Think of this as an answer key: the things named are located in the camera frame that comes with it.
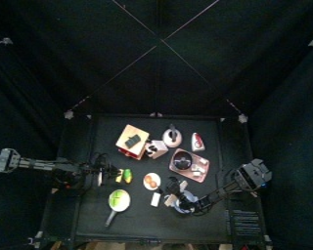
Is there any tan wooden block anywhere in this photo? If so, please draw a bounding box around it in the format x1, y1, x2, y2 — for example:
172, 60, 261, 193
163, 194, 180, 207

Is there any white rectangular block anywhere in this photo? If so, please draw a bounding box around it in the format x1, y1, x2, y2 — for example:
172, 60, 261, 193
150, 192, 162, 208

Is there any blue toy plate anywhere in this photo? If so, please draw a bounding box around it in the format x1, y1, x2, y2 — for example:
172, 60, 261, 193
174, 189, 201, 215

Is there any green yellow toy corn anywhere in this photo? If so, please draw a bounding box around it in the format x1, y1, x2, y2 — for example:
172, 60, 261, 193
122, 168, 134, 185

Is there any pink toy tray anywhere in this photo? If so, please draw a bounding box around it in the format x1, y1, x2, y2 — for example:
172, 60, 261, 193
169, 147, 212, 184

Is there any toy frying pan green inside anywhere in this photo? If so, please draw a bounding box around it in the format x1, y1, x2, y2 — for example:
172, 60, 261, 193
105, 188, 133, 228

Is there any wooden toy toaster box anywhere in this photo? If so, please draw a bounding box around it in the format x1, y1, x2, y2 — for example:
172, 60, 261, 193
115, 124, 151, 161

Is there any pale wooden cube black cutout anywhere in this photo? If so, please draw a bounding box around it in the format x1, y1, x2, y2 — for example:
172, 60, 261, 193
143, 140, 170, 160

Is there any white text label sticker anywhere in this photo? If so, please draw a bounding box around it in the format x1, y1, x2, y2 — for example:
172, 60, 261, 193
231, 208, 263, 237

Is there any thin diagonal cord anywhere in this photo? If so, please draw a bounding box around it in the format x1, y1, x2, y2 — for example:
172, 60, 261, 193
111, 0, 244, 115
70, 0, 221, 111

